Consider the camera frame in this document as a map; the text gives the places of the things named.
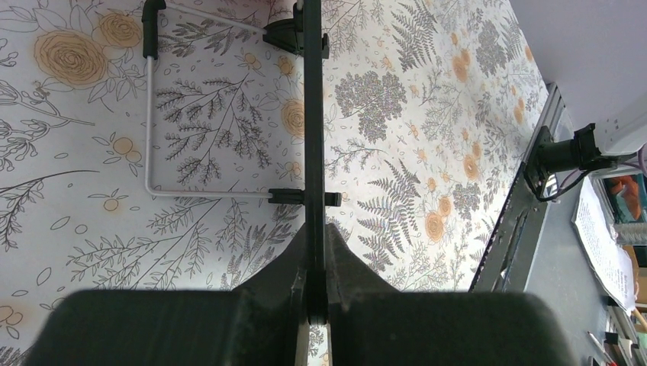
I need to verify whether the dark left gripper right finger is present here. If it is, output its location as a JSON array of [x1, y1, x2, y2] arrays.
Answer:
[[326, 224, 577, 365]]

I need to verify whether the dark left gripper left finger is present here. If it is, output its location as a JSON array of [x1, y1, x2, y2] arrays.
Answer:
[[25, 229, 307, 365]]

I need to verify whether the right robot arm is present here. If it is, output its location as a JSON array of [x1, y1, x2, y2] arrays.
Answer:
[[523, 95, 646, 202]]

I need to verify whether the floral patterned table mat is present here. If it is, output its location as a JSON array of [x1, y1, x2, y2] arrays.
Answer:
[[1, 1, 548, 365]]

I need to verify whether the white paper sheet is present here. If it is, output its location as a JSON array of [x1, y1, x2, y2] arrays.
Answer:
[[572, 178, 636, 313]]

